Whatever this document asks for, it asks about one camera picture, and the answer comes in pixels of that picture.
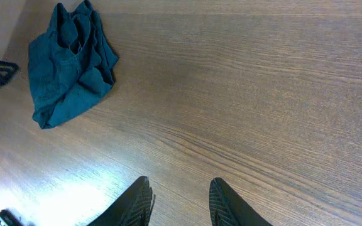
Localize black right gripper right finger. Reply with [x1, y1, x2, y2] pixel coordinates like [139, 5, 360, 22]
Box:
[209, 177, 272, 226]

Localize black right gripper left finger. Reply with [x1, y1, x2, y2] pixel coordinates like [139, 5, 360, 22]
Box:
[88, 176, 155, 226]

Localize dark blue shorts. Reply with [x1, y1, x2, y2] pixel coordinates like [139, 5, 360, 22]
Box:
[28, 1, 119, 129]

